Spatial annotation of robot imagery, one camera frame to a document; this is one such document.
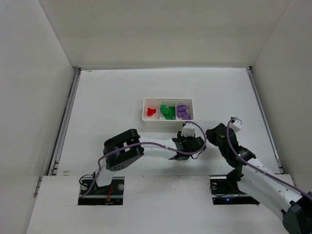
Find large purple arch lego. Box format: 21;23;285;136
176;105;188;118

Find green two-stud lego brick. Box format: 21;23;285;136
161;109;172;118

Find red curved lego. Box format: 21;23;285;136
147;108;156;117

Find small purple curved lego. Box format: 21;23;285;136
183;114;192;120

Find long green lego plate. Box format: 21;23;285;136
164;115;176;120

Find green square lego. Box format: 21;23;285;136
160;105;169;115
169;106;176;116

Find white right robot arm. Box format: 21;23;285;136
206;123;312;234

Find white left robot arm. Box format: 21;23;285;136
95;129;207;187

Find white divided plastic container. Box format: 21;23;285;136
142;97;195;129

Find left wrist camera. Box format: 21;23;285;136
180;121;196;137

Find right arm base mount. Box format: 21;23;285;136
209;169;260;205

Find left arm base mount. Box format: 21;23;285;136
78;173;125;206

